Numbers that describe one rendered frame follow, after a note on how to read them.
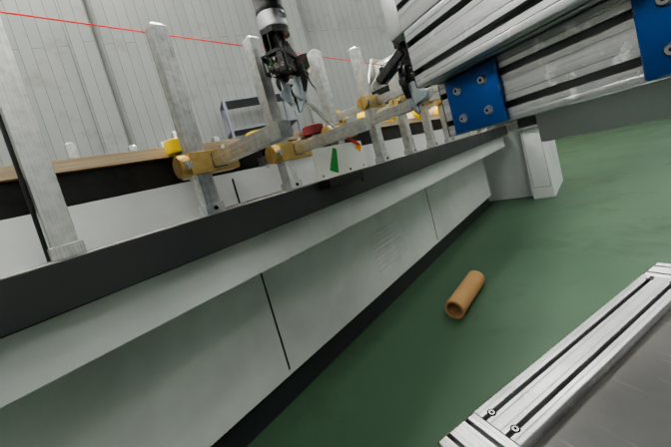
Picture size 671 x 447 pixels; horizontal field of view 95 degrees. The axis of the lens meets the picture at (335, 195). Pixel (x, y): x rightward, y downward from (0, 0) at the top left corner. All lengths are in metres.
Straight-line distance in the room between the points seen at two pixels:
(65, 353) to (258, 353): 0.55
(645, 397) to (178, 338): 0.98
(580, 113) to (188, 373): 1.00
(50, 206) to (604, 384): 1.02
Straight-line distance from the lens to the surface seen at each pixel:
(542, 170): 3.19
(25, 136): 0.69
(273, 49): 0.86
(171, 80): 0.79
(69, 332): 0.70
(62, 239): 0.67
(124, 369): 0.95
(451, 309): 1.47
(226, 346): 1.04
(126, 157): 0.92
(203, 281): 0.75
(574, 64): 0.45
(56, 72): 6.11
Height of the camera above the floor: 0.72
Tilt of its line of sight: 5 degrees down
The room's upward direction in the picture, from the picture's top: 15 degrees counter-clockwise
